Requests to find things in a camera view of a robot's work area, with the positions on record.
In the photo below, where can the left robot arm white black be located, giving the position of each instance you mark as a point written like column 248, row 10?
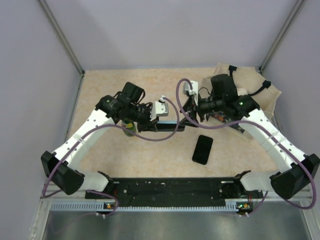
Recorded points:
column 61, row 165

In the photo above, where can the phone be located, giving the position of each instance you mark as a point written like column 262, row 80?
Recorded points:
column 169, row 126
column 202, row 149

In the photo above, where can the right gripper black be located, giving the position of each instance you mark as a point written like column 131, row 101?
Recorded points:
column 190, row 107

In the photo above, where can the aluminium frame post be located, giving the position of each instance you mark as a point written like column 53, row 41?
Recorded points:
column 293, row 14
column 61, row 36

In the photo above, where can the green glass bottle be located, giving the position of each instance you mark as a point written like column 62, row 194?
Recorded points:
column 130, row 126

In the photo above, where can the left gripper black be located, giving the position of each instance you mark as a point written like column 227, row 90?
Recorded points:
column 148, row 125

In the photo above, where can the right aluminium frame post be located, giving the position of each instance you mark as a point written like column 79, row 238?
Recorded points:
column 293, row 14

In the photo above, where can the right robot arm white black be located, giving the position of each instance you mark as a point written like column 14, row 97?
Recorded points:
column 295, row 169

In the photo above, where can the white slotted cable duct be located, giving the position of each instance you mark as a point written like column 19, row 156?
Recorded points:
column 229, row 205

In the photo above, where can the pink white item in bag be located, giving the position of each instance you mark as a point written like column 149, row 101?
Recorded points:
column 241, row 91

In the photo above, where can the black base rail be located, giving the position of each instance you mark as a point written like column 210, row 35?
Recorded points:
column 178, row 191

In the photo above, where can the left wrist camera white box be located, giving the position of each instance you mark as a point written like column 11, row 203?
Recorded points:
column 159, row 109

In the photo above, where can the beige canvas tote bag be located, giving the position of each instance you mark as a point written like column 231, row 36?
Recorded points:
column 265, row 94

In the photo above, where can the phone in black case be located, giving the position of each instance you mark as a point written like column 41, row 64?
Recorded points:
column 202, row 149

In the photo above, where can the left aluminium frame post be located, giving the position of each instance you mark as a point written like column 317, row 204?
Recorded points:
column 61, row 36

